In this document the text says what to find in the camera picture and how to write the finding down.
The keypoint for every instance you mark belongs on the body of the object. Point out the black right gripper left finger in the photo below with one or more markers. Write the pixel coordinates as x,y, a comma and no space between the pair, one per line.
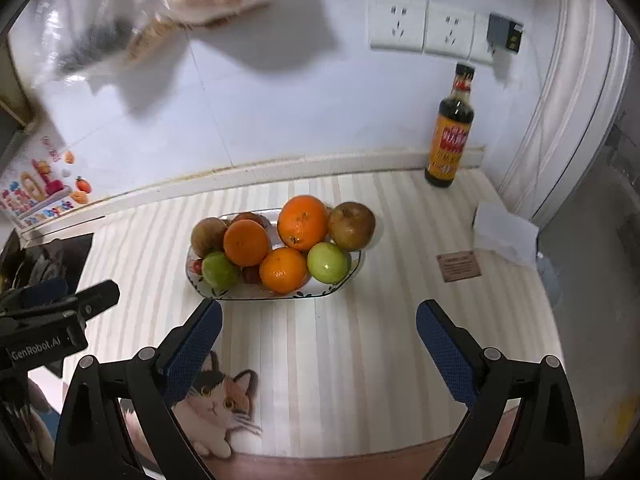
93,440

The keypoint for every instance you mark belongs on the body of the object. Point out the brown bruised apple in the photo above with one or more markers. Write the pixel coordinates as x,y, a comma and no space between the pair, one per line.
351,226

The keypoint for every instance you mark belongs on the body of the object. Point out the dark brown round fruit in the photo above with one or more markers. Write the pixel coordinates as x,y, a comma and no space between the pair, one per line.
208,236

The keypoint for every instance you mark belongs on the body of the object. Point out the white wall socket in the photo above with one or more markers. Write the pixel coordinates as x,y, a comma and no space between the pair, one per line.
448,30
396,24

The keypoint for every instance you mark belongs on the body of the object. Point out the white paper tissue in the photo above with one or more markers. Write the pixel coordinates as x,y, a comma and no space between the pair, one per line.
512,237

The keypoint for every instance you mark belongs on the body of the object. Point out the red yellow apple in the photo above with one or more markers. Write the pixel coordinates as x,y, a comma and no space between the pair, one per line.
247,215

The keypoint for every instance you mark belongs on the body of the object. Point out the clear plastic bag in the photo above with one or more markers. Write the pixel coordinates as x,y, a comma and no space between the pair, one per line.
82,39

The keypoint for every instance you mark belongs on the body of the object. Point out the green apple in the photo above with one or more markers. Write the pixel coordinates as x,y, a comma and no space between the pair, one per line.
327,263
220,273

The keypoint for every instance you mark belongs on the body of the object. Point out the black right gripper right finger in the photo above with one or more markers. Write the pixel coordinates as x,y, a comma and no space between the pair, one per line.
545,441

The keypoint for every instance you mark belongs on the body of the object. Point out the orange tangerine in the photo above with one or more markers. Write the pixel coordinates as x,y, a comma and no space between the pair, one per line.
246,243
284,270

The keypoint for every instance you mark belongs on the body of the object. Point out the soy sauce bottle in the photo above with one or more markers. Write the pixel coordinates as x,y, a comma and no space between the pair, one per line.
452,129

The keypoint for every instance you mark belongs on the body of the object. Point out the black crumpled cloth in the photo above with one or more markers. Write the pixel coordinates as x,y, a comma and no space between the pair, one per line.
22,267

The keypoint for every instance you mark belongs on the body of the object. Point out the grey plug adapter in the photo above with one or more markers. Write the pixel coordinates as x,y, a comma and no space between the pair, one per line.
504,33

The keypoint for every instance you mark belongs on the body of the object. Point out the colourful printed box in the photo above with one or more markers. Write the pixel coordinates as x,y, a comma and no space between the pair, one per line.
43,181

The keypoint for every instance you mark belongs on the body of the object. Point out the small red tomato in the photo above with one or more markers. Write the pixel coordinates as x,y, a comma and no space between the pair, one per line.
196,267
251,275

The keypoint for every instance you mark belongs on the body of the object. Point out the large orange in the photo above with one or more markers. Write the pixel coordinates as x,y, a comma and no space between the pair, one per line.
303,222

